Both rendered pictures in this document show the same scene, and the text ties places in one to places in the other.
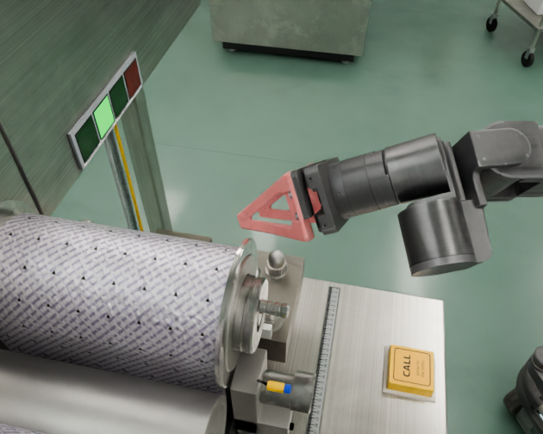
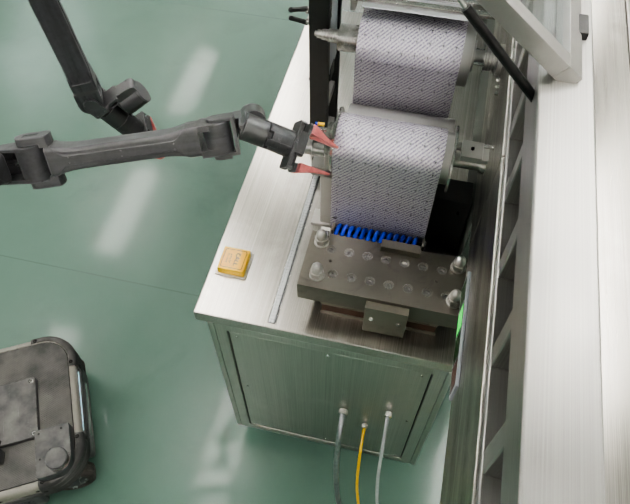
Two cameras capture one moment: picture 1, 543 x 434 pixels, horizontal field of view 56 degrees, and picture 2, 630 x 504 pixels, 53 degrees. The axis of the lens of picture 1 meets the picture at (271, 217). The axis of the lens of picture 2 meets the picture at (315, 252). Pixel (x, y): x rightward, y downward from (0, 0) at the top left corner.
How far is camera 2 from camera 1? 1.43 m
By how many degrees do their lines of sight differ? 78
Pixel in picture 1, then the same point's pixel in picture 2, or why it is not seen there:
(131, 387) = not seen: hidden behind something
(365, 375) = (261, 263)
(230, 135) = not seen: outside the picture
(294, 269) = (304, 275)
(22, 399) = (418, 120)
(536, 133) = (198, 125)
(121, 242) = (389, 132)
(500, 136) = (218, 118)
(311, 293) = (289, 318)
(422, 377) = (229, 252)
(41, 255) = (422, 128)
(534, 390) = (78, 443)
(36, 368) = not seen: hidden behind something
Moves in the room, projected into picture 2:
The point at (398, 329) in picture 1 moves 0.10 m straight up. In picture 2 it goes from (232, 291) to (228, 269)
